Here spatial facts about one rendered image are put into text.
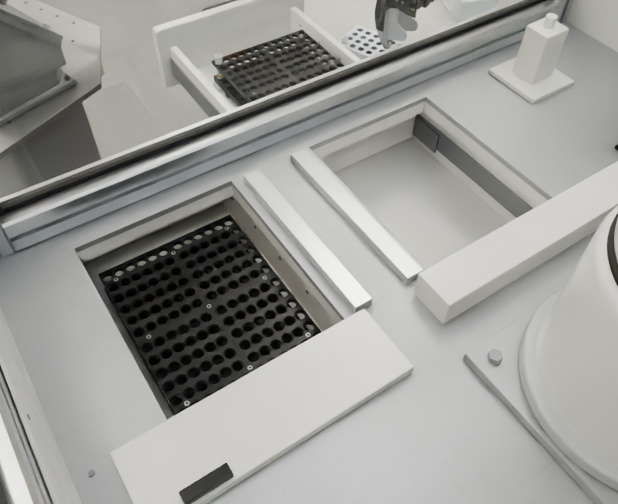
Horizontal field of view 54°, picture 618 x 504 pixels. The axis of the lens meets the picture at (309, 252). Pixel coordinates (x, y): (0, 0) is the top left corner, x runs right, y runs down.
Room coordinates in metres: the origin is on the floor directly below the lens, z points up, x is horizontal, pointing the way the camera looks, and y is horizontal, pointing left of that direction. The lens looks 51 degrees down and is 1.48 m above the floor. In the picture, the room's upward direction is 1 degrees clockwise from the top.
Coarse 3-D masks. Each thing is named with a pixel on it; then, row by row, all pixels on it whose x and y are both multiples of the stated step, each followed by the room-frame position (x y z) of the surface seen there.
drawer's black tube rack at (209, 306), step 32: (192, 256) 0.46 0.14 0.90; (224, 256) 0.46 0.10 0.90; (256, 256) 0.46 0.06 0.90; (128, 288) 0.41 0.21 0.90; (160, 288) 0.41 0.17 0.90; (192, 288) 0.41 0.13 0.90; (224, 288) 0.41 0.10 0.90; (256, 288) 0.41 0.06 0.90; (128, 320) 0.37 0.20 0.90; (160, 320) 0.38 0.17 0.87; (192, 320) 0.37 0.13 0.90; (224, 320) 0.37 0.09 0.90; (256, 320) 0.39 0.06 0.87; (288, 320) 0.39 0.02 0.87; (160, 352) 0.32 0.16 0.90; (192, 352) 0.32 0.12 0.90; (224, 352) 0.33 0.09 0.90; (256, 352) 0.33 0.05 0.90; (160, 384) 0.29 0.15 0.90; (192, 384) 0.29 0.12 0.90; (224, 384) 0.29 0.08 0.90
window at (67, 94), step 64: (0, 0) 0.48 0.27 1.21; (64, 0) 0.51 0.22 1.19; (128, 0) 0.54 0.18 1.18; (192, 0) 0.58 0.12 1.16; (256, 0) 0.62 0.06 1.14; (320, 0) 0.67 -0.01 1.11; (384, 0) 0.73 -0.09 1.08; (448, 0) 0.79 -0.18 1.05; (512, 0) 0.87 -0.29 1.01; (0, 64) 0.47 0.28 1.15; (64, 64) 0.50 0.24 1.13; (128, 64) 0.54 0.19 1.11; (192, 64) 0.57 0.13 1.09; (256, 64) 0.62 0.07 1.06; (320, 64) 0.67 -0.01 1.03; (0, 128) 0.46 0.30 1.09; (64, 128) 0.49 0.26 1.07; (128, 128) 0.53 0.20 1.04; (192, 128) 0.57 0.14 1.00; (0, 192) 0.44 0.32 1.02
